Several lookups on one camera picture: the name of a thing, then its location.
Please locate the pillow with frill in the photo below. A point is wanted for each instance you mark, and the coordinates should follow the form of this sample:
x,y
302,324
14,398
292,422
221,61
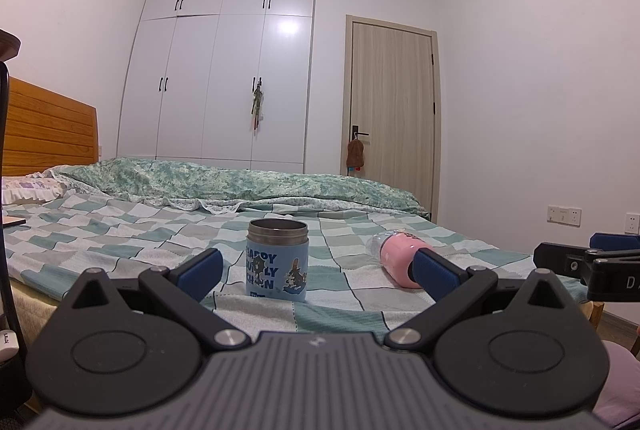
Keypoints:
x,y
23,190

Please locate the white wardrobe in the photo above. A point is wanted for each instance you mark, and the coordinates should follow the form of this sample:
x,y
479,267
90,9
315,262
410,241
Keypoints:
x,y
189,86

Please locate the blue cartoon steel cup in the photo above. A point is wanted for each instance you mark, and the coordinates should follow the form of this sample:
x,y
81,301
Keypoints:
x,y
276,258

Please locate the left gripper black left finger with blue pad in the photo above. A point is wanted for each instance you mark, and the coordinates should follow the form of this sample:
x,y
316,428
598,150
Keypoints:
x,y
119,346

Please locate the white wall socket right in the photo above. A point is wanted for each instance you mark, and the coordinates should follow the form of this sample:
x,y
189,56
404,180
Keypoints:
x,y
632,223

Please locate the checkered green bed sheet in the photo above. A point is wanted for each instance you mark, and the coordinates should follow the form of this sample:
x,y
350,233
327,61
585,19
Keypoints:
x,y
348,290

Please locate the wooden door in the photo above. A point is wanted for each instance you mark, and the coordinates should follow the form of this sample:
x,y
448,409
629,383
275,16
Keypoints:
x,y
392,92

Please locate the finger of the blue pad right gripper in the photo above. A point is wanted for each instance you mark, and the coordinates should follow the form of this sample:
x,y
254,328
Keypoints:
x,y
614,242

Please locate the black door handle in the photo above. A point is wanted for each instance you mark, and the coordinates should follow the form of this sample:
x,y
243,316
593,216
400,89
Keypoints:
x,y
356,133

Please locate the pink bottle lying down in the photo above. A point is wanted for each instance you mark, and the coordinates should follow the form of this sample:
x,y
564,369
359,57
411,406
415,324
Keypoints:
x,y
395,250

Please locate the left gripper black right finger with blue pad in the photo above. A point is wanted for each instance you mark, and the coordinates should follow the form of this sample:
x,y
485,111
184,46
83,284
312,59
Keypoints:
x,y
509,347

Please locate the wooden headboard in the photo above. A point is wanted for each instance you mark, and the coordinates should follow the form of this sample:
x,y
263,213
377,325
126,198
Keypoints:
x,y
45,129

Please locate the tassel ornament on wardrobe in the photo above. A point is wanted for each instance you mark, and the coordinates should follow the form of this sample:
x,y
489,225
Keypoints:
x,y
258,98

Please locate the green floral duvet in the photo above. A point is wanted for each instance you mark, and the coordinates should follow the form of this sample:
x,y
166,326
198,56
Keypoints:
x,y
191,186

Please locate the white wall socket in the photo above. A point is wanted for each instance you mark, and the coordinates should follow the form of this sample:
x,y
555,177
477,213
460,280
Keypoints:
x,y
632,223
564,216

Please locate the brown plush toy hanging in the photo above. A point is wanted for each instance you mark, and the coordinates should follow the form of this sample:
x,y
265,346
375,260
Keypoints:
x,y
355,155

